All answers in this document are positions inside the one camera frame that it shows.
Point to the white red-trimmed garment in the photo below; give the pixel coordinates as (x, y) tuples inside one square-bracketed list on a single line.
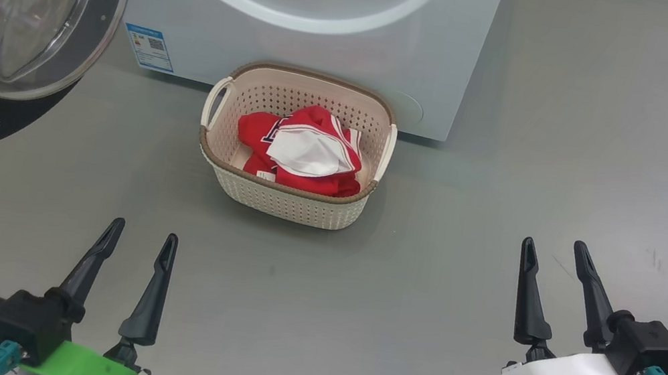
[(309, 153)]

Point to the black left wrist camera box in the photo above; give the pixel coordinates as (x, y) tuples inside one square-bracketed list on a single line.
[(23, 322)]

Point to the cream perforated laundry basket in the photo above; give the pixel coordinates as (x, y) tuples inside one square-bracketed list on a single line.
[(283, 206)]

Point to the blue energy label sticker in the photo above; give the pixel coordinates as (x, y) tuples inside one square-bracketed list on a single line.
[(150, 48)]

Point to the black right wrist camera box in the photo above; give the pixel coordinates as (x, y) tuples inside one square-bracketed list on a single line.
[(646, 348)]

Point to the white washing machine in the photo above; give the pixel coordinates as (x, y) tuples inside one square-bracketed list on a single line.
[(328, 57)]

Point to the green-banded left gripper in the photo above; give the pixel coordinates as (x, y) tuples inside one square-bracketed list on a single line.
[(86, 370)]

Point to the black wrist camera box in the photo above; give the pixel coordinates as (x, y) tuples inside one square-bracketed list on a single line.
[(646, 348), (23, 322)]

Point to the red garment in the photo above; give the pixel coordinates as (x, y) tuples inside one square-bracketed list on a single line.
[(308, 182)]

